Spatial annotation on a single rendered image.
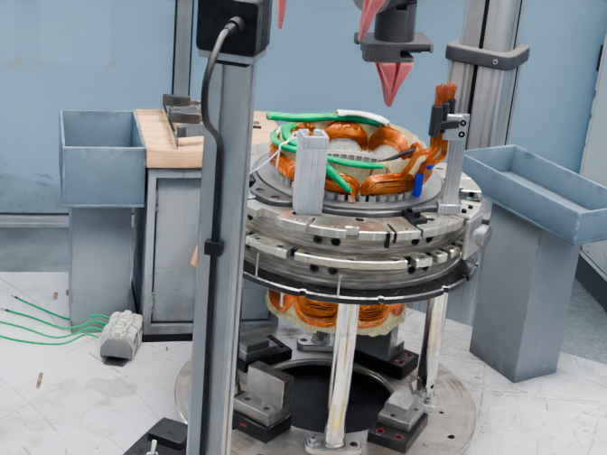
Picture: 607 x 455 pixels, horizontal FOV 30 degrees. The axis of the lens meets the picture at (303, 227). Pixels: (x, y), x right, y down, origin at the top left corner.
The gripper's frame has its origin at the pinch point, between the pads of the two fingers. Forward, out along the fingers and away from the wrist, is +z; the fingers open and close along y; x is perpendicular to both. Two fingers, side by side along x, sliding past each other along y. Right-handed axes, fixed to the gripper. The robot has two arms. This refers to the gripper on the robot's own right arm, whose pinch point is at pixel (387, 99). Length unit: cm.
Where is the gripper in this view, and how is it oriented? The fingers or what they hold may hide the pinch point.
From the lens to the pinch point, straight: 165.2
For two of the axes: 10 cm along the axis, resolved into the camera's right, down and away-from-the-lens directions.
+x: -1.8, -4.1, 9.0
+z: -0.5, 9.1, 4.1
